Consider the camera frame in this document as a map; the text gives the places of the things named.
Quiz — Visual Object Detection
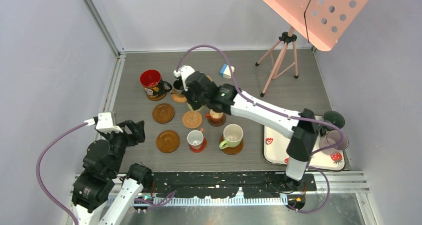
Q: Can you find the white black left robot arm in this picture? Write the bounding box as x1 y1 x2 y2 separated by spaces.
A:
72 116 153 225

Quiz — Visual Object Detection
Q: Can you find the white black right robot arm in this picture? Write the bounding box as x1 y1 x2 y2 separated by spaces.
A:
173 66 318 191

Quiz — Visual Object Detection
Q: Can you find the dark green mug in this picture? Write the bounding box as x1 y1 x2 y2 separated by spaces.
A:
319 111 345 136

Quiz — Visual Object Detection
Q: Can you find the blue white toy block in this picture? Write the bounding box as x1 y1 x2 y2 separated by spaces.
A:
219 64 235 79

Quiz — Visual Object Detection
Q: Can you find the cream green mug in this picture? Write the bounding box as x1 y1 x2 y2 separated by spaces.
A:
219 124 243 150

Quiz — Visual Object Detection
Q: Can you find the black floral mug red inside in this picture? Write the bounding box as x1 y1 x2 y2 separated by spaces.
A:
139 69 173 96

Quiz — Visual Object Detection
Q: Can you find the woven rattan coaster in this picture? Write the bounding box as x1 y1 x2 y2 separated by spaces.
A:
182 111 203 129
171 91 187 103

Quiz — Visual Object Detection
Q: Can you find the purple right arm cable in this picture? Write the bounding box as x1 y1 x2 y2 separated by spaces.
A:
176 44 348 214

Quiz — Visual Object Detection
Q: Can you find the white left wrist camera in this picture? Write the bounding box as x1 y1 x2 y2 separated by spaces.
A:
84 111 123 134

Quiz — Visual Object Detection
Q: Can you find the small white cup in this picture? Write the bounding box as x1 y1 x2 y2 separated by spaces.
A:
187 128 205 149

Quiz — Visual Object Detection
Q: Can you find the red apple paper coaster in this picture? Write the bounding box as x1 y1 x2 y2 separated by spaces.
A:
190 138 207 153

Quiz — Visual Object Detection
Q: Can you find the white tray black rim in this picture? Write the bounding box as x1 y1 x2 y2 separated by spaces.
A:
263 116 346 171

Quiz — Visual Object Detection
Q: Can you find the black small cup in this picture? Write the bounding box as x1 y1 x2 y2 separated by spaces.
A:
172 80 184 97

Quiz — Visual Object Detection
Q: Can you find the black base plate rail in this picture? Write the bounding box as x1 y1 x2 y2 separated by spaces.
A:
70 170 370 214

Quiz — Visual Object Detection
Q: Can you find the grey purple mug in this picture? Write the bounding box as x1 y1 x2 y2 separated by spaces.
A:
318 130 349 155

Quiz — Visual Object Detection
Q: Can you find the pink music stand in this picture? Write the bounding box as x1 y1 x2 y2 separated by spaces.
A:
255 0 369 97

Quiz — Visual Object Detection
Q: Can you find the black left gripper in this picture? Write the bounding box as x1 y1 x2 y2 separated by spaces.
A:
101 118 145 175

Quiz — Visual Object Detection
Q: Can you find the small orange cup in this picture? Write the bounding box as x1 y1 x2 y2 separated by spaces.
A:
206 110 224 124

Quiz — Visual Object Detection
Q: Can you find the aluminium frame post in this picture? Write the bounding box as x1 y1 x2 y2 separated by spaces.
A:
82 0 125 58

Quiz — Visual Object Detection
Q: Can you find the pale yellow green mug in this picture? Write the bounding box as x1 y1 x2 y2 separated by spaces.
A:
187 102 205 112

